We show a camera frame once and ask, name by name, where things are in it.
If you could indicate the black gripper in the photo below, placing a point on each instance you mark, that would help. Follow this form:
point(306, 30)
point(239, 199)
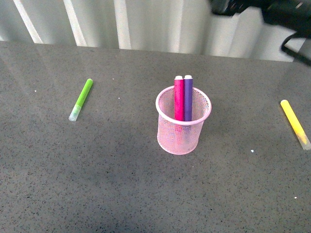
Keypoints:
point(291, 14)

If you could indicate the purple marker pen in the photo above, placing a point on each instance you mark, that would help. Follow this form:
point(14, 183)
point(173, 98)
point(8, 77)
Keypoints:
point(188, 85)

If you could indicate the pink marker pen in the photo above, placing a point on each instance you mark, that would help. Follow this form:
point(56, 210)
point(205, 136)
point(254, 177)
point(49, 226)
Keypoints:
point(179, 98)

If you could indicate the pink mesh pen cup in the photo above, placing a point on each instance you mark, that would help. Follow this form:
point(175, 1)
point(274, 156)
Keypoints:
point(180, 137)

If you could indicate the white pleated curtain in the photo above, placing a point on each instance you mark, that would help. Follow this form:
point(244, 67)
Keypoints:
point(180, 26)

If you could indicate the yellow marker pen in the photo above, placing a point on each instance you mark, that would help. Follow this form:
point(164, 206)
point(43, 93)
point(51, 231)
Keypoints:
point(295, 124)

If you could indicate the green marker pen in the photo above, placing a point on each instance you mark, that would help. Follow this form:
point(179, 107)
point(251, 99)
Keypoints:
point(81, 100)

